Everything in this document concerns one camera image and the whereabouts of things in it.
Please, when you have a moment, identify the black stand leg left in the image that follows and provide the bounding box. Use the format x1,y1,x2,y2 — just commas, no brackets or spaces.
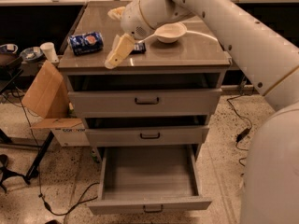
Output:
25,132,54,185

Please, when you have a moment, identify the white paper bowl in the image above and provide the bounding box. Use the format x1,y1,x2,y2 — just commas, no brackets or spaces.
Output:
154,22,187,44

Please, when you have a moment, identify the black power adapter cable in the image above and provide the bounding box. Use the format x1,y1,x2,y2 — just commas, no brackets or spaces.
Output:
225,93,254,168

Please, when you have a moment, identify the grey middle drawer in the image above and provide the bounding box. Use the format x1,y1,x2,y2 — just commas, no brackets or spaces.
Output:
86,126,209,147

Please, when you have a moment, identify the dark blue snack packet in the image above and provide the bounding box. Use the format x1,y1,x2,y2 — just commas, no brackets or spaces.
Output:
132,43,146,54

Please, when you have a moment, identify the blue bowl on side table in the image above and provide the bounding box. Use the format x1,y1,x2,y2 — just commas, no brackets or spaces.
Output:
21,47,44,63

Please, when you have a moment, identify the grey top drawer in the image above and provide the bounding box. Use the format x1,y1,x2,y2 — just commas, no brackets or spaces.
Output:
68,89,221,118

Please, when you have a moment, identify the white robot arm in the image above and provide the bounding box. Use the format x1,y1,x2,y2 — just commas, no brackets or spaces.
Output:
106,0,299,224

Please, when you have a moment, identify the brown cardboard box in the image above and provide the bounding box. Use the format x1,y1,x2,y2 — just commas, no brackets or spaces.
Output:
22,61,89,147

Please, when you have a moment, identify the grey drawer cabinet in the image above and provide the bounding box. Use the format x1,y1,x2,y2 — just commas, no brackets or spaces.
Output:
57,0,232,161

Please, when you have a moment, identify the blue pepsi can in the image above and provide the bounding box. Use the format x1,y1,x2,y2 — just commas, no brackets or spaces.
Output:
68,32,104,56

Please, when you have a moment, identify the black chair base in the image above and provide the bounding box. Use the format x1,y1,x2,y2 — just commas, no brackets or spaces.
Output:
0,154,30,192

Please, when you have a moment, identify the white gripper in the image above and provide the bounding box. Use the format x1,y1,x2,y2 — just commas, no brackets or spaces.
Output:
105,0,154,69

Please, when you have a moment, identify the white paper cup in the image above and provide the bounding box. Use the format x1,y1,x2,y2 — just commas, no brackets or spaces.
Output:
40,42,59,63

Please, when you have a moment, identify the black floor cable left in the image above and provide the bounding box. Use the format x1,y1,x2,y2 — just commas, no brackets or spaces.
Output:
12,87,101,217

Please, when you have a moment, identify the grey open bottom drawer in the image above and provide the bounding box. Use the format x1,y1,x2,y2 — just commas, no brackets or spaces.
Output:
89,145,211,215

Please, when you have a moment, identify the dark side table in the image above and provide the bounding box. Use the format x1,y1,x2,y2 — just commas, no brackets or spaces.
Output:
0,44,22,94

